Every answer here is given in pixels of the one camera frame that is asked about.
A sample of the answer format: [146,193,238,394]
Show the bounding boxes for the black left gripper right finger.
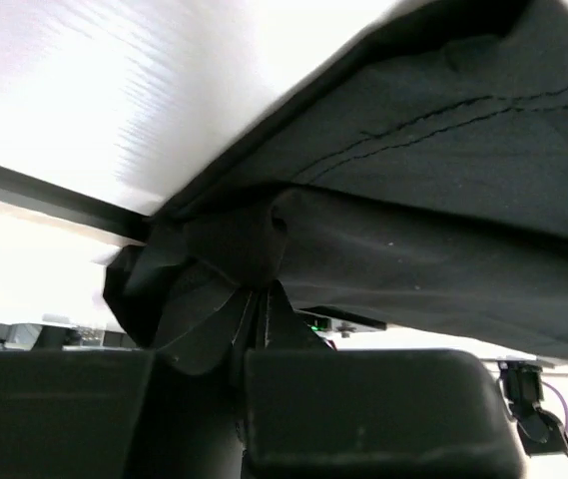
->
[243,283,524,478]

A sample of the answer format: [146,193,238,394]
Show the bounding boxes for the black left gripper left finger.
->
[0,263,255,479]

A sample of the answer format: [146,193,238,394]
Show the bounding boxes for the black trousers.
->
[104,1,568,359]

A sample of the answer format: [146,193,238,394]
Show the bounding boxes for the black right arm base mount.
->
[294,306,388,349]

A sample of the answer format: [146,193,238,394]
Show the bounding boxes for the aluminium table edge rail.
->
[0,167,149,241]

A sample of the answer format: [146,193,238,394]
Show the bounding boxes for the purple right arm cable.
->
[540,381,568,445]

